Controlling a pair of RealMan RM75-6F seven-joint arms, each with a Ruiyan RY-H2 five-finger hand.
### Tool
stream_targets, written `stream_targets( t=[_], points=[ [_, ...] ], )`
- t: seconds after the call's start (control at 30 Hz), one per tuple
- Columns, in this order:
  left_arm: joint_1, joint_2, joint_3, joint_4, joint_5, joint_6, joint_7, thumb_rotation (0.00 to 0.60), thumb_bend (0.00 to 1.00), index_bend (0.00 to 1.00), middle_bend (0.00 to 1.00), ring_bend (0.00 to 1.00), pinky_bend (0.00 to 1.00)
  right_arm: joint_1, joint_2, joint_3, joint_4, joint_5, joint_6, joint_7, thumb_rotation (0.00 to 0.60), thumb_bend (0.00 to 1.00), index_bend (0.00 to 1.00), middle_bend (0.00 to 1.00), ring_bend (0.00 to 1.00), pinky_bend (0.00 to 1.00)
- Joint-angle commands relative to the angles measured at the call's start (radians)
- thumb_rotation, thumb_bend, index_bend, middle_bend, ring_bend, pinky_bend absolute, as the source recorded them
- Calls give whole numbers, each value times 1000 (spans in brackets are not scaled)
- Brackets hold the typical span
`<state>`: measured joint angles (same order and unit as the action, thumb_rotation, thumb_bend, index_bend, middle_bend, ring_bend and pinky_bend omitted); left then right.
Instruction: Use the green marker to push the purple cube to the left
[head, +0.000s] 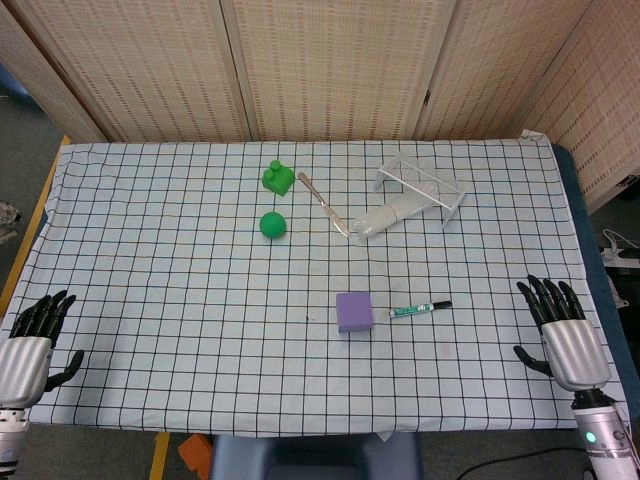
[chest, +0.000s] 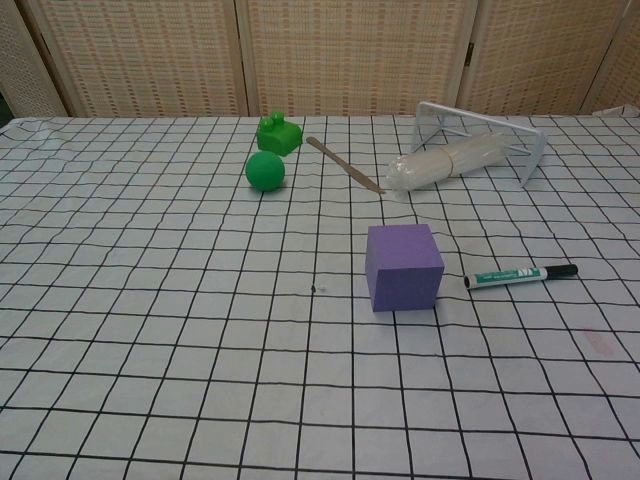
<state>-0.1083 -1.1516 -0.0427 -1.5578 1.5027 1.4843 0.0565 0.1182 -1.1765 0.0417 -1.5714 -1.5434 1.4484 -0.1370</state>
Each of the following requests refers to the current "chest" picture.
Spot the teal syringe pen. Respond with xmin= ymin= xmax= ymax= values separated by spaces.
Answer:
xmin=463 ymin=263 xmax=580 ymax=292

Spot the green ball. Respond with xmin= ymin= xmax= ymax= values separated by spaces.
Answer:
xmin=244 ymin=151 xmax=287 ymax=193

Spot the purple foam cube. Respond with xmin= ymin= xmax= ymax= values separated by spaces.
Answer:
xmin=365 ymin=224 xmax=446 ymax=314

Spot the green studded toy block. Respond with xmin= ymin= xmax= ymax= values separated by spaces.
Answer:
xmin=256 ymin=111 xmax=305 ymax=157

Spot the table with checkered white tablecloth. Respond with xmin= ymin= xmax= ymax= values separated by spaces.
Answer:
xmin=0 ymin=107 xmax=640 ymax=480

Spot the slim table knife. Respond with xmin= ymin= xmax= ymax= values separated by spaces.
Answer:
xmin=306 ymin=135 xmax=387 ymax=195

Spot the woven folding screen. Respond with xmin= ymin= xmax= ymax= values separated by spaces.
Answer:
xmin=0 ymin=0 xmax=640 ymax=119

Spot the white wire rack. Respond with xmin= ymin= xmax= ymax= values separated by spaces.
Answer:
xmin=409 ymin=101 xmax=545 ymax=188

